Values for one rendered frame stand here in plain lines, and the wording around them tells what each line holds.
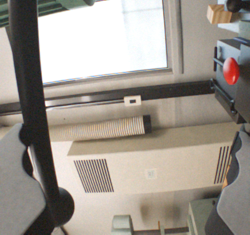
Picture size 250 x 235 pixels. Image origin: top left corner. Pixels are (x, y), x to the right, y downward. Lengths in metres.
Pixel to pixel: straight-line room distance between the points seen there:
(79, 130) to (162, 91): 0.74
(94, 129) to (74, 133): 0.18
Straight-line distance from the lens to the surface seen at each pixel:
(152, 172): 1.72
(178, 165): 1.70
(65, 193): 0.17
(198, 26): 1.57
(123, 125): 1.57
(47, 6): 0.22
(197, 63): 1.62
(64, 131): 1.71
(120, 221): 2.16
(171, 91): 1.56
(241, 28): 0.34
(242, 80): 0.24
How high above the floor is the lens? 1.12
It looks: 6 degrees up
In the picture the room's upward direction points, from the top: 96 degrees counter-clockwise
